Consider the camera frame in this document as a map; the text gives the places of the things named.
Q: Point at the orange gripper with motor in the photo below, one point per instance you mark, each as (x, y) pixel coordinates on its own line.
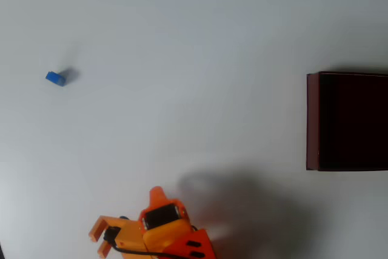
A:
(162, 231)

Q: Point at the small blue cube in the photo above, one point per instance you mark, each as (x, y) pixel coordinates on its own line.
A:
(54, 78)

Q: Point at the dark red box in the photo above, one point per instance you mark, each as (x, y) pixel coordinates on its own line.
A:
(351, 122)

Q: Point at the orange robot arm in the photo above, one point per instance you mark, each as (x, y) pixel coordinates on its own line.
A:
(128, 236)

